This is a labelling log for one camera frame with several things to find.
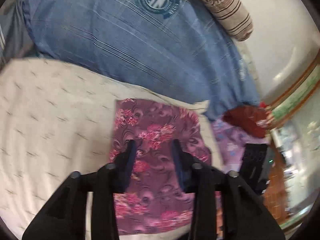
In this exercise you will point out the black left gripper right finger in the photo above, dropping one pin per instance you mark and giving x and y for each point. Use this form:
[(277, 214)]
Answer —
[(243, 212)]

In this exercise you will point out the cream patterned quilt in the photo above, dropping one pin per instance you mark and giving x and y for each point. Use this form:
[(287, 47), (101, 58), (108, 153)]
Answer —
[(57, 118)]

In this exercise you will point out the grey star patterned pillow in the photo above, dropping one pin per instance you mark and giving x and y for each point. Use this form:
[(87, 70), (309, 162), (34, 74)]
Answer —
[(15, 40)]

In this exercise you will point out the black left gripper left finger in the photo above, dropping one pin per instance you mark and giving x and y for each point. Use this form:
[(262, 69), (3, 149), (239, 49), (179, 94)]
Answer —
[(63, 216)]

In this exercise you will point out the red plastic bag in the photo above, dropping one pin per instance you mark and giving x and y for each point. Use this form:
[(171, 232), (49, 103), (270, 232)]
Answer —
[(253, 120)]

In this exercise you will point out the purple pink floral garment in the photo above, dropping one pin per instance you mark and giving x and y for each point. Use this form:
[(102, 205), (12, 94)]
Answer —
[(154, 202)]

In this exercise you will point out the blue plaid pillow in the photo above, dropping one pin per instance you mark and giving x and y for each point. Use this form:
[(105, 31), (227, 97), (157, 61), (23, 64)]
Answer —
[(175, 48)]

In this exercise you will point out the lilac floral bedsheet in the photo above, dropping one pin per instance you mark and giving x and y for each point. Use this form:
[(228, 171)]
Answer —
[(231, 141)]

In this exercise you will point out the beige striped floral bolster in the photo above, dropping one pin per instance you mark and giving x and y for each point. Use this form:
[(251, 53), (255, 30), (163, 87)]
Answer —
[(233, 16)]

